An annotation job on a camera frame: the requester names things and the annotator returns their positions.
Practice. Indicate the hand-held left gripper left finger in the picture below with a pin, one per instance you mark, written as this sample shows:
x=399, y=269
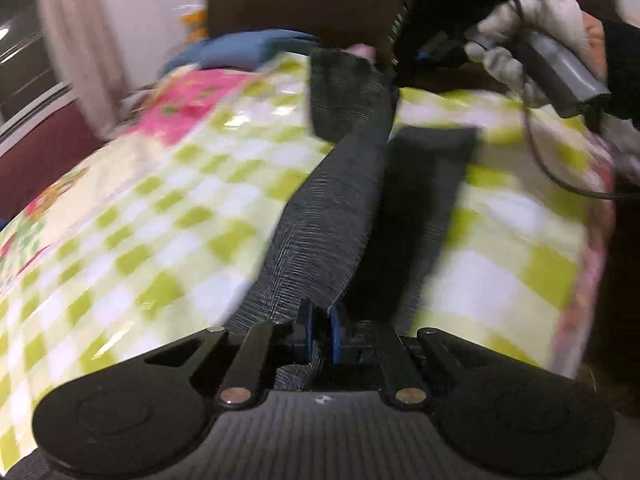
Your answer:
x=306, y=334

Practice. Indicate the beige curtain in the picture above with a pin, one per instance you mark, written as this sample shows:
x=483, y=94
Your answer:
x=80, y=35

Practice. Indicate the folded blue blanket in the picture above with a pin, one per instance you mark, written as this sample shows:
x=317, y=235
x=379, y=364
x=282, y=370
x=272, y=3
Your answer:
x=235, y=45

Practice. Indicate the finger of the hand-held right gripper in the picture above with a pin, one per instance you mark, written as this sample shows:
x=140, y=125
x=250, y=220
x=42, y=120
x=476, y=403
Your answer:
x=424, y=56

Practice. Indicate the pink floral printed blanket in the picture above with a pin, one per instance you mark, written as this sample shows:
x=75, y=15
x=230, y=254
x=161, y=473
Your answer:
x=190, y=105

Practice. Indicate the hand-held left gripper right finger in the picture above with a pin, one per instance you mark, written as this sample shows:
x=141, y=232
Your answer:
x=336, y=334

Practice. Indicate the pink pillow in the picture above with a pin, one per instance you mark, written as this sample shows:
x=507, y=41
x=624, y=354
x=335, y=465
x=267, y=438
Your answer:
x=362, y=51

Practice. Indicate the yellow plastic package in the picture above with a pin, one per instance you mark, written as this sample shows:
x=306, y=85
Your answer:
x=195, y=25

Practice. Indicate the dark grey pants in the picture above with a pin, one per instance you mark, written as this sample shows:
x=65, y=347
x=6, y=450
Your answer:
x=330, y=200

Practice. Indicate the barred window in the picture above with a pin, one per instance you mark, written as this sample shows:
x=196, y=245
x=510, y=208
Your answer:
x=25, y=60

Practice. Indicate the green white checked plastic sheet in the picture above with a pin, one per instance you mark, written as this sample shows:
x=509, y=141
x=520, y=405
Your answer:
x=175, y=220

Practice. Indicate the dark brown wooden headboard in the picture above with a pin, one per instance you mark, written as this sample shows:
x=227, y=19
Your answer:
x=310, y=0

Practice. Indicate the person's right hand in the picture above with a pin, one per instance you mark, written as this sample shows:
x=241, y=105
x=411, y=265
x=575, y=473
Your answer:
x=550, y=12

